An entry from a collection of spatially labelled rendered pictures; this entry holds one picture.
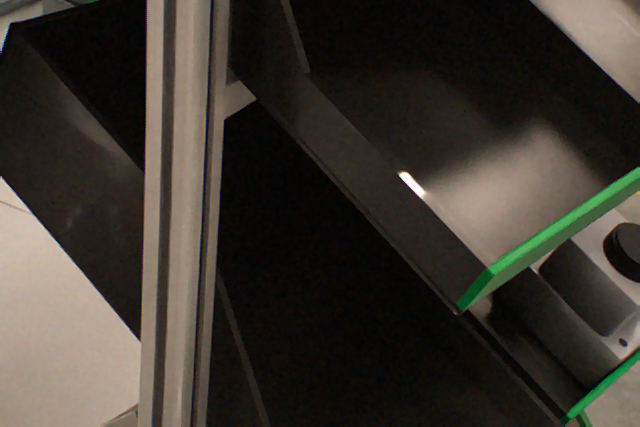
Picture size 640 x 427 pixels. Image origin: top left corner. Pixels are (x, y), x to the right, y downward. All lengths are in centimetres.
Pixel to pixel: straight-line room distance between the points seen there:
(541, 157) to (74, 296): 82
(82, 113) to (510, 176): 17
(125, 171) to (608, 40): 22
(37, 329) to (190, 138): 80
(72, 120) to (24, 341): 69
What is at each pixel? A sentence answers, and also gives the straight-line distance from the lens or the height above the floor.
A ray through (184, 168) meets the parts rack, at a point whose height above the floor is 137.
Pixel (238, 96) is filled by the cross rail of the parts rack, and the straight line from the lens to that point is 43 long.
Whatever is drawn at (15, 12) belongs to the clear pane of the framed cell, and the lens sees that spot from 144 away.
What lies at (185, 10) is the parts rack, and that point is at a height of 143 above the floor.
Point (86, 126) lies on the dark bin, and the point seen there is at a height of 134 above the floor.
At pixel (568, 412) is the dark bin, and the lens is 59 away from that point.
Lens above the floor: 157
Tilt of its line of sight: 30 degrees down
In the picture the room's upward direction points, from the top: 6 degrees clockwise
